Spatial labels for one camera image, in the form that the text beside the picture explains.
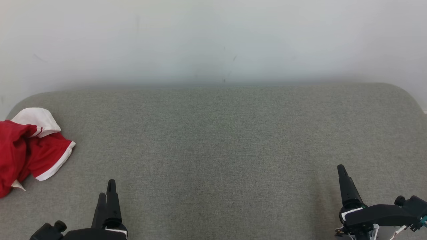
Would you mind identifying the red shorts with white trim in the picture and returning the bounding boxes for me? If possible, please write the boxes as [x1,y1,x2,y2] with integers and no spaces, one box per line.
[17,132,76,182]

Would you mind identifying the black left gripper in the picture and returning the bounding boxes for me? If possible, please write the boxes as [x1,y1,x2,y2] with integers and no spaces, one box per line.
[62,179,128,240]

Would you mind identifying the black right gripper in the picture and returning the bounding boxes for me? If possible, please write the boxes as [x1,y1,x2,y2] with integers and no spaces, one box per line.
[337,164,420,231]

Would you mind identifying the red jersey with white sleeves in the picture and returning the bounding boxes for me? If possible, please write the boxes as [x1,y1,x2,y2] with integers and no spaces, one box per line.
[0,107,61,199]

